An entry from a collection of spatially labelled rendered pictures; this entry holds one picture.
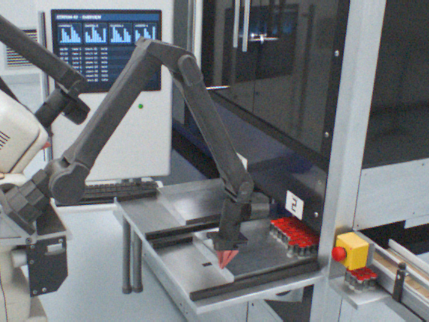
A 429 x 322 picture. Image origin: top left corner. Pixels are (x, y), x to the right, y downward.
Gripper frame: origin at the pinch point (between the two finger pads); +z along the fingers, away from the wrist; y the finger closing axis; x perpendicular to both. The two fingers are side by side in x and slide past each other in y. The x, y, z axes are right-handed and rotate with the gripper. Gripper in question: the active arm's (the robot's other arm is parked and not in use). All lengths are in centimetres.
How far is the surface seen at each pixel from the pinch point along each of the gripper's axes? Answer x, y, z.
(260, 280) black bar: -8.1, 8.0, 0.5
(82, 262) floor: 160, 14, 90
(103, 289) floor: 131, 17, 89
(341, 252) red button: -19.6, 23.0, -13.0
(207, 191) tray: 51, 20, 0
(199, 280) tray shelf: 0.2, -6.1, 4.4
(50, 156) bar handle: 87, -28, 1
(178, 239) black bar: 20.3, -4.0, 2.3
